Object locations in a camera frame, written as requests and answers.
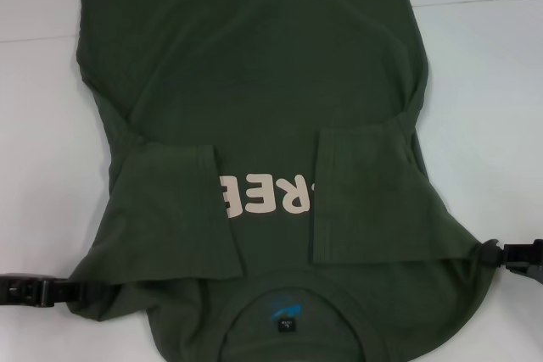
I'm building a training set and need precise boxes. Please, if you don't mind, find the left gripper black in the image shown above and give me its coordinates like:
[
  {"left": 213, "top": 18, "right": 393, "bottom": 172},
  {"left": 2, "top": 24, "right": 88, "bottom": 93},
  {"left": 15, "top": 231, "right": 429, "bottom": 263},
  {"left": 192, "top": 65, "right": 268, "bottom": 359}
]
[{"left": 0, "top": 270, "right": 92, "bottom": 310}]

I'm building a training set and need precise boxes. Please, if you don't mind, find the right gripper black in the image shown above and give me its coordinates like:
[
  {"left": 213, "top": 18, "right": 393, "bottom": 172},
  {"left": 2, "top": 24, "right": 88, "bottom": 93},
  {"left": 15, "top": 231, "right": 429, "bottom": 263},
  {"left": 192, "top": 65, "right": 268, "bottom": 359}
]
[{"left": 477, "top": 239, "right": 543, "bottom": 287}]

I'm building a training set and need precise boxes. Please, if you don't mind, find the dark green FREE! t-shirt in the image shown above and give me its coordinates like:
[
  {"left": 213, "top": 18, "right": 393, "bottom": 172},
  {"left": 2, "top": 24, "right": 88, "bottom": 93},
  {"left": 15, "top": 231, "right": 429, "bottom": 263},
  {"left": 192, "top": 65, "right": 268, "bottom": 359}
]
[{"left": 67, "top": 0, "right": 489, "bottom": 362}]

